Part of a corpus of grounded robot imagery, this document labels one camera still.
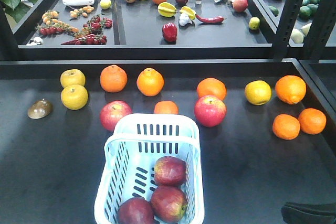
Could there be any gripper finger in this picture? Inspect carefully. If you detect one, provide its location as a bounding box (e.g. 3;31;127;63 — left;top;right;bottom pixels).
281;202;335;224

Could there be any dark red apple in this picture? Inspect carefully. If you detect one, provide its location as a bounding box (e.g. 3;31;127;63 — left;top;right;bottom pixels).
154;156;186;187
117;197;154;224

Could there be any light blue plastic basket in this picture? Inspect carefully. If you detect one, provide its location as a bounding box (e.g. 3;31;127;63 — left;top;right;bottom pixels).
94;113;204;223

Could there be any black wooden produce table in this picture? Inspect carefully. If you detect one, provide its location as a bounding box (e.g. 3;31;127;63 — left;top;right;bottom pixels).
1;59;335;223

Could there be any orange front right inner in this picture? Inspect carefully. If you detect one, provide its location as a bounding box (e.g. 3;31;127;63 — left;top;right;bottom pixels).
272;114;300;140

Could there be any orange front right outer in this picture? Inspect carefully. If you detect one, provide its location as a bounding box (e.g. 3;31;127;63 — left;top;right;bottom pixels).
298;108;327;135

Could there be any large orange far right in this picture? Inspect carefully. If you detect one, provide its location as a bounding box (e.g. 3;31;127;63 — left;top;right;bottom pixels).
275;75;307;105

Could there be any yellow round citrus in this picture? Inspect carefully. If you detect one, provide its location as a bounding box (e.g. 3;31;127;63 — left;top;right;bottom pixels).
245;80;272;105

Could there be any pink red apple centre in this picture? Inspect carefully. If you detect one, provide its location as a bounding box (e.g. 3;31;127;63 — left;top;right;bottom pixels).
194;95;227;127

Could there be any pink red apple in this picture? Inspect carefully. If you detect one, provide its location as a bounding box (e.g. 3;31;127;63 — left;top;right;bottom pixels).
100;100;132;131
194;95;227;127

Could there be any orange behind centre apple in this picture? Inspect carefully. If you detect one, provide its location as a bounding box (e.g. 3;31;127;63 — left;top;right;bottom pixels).
196;78;227;101

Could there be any small orange front left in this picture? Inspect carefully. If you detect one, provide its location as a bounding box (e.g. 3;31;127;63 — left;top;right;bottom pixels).
154;101;178;114

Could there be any red chili pepper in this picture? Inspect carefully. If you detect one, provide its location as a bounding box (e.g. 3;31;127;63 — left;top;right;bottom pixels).
195;14;226;24

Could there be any pink red apple left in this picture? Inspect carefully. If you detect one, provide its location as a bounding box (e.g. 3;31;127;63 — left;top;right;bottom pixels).
100;100;132;131

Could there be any red bell pepper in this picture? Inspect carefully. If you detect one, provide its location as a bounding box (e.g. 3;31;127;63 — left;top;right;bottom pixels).
162;23;177;42

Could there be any white garlic bulb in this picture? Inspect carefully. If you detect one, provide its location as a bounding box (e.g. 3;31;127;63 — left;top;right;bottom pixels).
178;13;193;26

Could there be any orange back left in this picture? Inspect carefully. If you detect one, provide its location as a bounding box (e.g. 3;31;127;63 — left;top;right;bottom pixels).
100;65;128;93

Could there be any back display tray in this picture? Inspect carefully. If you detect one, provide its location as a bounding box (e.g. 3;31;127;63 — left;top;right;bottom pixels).
13;0;276;60

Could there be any brown mushroom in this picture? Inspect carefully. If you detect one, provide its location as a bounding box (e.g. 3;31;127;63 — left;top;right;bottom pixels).
27;99;53;119

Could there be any black upright rack post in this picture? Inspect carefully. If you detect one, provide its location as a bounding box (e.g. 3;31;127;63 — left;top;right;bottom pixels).
271;0;302;62

